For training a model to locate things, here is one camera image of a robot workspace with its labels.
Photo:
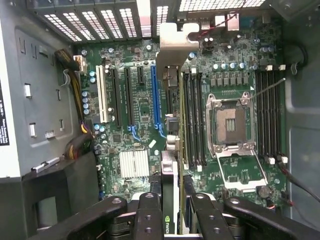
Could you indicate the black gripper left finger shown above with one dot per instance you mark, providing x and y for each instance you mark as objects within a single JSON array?
[{"x": 150, "y": 217}]

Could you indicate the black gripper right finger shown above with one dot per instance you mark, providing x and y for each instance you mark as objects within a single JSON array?
[{"x": 210, "y": 220}]

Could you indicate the silver chipset heatsink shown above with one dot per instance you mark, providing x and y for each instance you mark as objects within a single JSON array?
[{"x": 134, "y": 164}]

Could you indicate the round coin battery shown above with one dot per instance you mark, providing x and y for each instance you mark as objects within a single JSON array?
[{"x": 265, "y": 192}]

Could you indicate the black fan shroud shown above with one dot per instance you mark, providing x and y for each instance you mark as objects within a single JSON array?
[{"x": 62, "y": 187}]

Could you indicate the CPU socket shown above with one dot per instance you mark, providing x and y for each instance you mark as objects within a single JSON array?
[{"x": 230, "y": 122}]

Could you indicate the green motherboard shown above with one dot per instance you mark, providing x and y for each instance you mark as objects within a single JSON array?
[{"x": 142, "y": 100}]

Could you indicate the blue expansion slot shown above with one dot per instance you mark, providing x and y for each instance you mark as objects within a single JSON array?
[{"x": 155, "y": 97}]

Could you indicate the long black expansion slot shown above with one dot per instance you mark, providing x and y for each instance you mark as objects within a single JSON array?
[
  {"x": 129, "y": 97},
  {"x": 117, "y": 97}
]

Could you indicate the white expansion slot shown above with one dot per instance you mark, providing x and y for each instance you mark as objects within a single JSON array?
[{"x": 102, "y": 95}]

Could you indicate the open black PC case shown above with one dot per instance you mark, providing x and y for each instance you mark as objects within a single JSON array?
[{"x": 302, "y": 125}]

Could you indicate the short black expansion slot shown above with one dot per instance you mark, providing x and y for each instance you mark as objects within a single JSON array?
[{"x": 140, "y": 75}]

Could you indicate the thin socket locking lever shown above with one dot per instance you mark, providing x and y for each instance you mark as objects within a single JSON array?
[{"x": 267, "y": 88}]

